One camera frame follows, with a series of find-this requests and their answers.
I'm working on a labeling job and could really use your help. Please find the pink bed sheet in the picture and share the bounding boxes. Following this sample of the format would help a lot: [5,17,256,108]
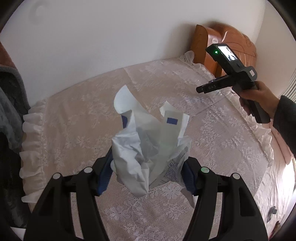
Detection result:
[254,130,295,236]

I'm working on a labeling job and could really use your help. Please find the white window radiator grille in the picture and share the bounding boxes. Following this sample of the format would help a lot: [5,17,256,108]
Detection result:
[283,69,296,102]

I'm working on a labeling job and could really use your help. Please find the wooden side panel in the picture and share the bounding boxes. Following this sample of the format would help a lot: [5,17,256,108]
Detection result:
[190,25,221,75]

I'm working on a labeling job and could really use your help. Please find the white paper bag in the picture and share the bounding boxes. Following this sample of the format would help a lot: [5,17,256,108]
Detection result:
[111,86,192,198]

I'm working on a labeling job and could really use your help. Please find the white lace tablecloth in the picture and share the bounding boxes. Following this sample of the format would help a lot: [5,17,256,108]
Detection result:
[20,52,274,240]

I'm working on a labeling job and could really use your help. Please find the wooden headboard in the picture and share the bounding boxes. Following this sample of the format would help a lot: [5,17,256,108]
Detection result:
[210,23,257,67]

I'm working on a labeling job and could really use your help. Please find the grey hanging jacket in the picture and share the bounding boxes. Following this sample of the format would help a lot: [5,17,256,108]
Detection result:
[1,46,31,228]

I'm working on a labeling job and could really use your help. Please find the dark sleeve forearm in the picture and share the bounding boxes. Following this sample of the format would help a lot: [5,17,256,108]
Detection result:
[273,95,296,157]

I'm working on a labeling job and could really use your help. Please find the person right hand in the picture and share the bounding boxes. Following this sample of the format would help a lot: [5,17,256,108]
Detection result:
[239,81,280,119]

